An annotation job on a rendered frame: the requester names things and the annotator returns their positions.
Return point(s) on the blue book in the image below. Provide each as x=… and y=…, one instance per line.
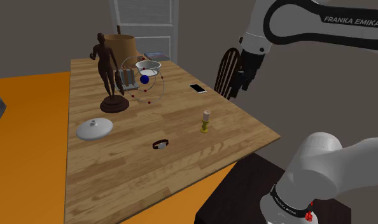
x=156, y=56

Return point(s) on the dark brown human figure statue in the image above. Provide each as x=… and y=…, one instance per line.
x=106, y=65

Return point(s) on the wooden table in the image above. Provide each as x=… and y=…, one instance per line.
x=130, y=173

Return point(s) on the white panel door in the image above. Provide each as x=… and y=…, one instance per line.
x=151, y=18

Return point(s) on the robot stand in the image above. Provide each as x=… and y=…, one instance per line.
x=238, y=192

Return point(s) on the white phone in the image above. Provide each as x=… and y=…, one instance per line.
x=198, y=88

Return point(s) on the dark brown wooden chair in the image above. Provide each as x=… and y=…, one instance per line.
x=227, y=73

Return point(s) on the candle on yellow holder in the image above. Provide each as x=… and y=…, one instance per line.
x=205, y=121

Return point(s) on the white lid with knob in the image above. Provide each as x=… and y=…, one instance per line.
x=94, y=129

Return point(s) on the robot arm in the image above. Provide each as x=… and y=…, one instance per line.
x=316, y=173

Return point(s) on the white bowl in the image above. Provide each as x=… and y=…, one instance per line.
x=152, y=65

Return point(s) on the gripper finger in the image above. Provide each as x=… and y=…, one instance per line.
x=237, y=86
x=248, y=82

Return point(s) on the tan cylindrical basket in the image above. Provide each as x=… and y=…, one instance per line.
x=124, y=46

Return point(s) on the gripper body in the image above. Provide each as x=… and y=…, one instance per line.
x=251, y=63

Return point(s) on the grey rack with wooden slats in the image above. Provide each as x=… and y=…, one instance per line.
x=127, y=78

